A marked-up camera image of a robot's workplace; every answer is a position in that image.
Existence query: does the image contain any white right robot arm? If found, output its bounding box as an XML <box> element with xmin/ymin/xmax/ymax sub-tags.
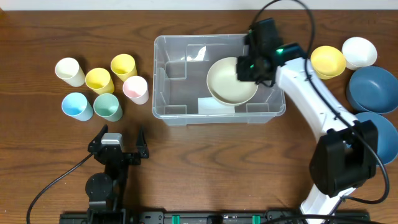
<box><xmin>236</xmin><ymin>44</ymin><xmax>379</xmax><ymax>223</ymax></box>

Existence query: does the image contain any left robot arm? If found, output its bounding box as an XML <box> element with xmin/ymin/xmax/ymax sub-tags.
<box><xmin>85</xmin><ymin>124</ymin><xmax>149</xmax><ymax>223</ymax></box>

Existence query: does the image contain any dark blue large bowl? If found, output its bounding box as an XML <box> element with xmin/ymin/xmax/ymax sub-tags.
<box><xmin>346</xmin><ymin>66</ymin><xmax>397</xmax><ymax>114</ymax></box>

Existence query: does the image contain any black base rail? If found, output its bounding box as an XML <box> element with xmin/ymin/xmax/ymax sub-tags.
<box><xmin>58</xmin><ymin>210</ymin><xmax>371</xmax><ymax>224</ymax></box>

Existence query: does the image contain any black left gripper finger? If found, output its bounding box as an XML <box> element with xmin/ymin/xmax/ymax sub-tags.
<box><xmin>88</xmin><ymin>124</ymin><xmax>108</xmax><ymax>152</ymax></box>
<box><xmin>136</xmin><ymin>126</ymin><xmax>149</xmax><ymax>158</ymax></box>

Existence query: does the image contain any yellow plastic cup rear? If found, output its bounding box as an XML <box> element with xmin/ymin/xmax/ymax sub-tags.
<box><xmin>111</xmin><ymin>54</ymin><xmax>137</xmax><ymax>82</ymax></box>

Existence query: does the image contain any mint green plastic cup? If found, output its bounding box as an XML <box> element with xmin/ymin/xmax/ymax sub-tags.
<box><xmin>93</xmin><ymin>93</ymin><xmax>123</xmax><ymax>122</ymax></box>

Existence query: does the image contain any yellow plastic cup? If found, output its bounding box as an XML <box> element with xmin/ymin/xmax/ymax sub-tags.
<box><xmin>111</xmin><ymin>54</ymin><xmax>137</xmax><ymax>82</ymax></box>
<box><xmin>85</xmin><ymin>68</ymin><xmax>114</xmax><ymax>95</ymax></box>

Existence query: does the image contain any light blue plastic cup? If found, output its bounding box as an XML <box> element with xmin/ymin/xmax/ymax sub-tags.
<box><xmin>62</xmin><ymin>92</ymin><xmax>94</xmax><ymax>121</ymax></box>

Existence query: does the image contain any clear plastic storage bin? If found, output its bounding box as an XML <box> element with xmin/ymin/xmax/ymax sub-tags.
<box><xmin>152</xmin><ymin>34</ymin><xmax>286</xmax><ymax>126</ymax></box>

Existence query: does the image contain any white small bowl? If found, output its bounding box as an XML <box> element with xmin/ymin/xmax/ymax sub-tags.
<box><xmin>341</xmin><ymin>37</ymin><xmax>377</xmax><ymax>70</ymax></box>

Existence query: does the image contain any yellow small bowl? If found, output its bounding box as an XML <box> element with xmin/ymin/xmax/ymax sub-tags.
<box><xmin>310</xmin><ymin>45</ymin><xmax>346</xmax><ymax>80</ymax></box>

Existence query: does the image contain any pink plastic cup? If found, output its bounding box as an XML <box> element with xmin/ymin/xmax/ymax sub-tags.
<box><xmin>123</xmin><ymin>76</ymin><xmax>149</xmax><ymax>105</ymax></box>

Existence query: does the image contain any white label in bin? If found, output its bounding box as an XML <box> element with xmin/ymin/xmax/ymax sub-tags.
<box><xmin>198</xmin><ymin>97</ymin><xmax>235</xmax><ymax>115</ymax></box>

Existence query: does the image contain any yellow plastic cup front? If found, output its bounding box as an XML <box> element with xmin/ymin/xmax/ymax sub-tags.
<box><xmin>85</xmin><ymin>68</ymin><xmax>114</xmax><ymax>95</ymax></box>

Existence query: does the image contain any cream white plastic cup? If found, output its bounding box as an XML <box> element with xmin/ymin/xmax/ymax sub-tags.
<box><xmin>55</xmin><ymin>57</ymin><xmax>85</xmax><ymax>87</ymax></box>

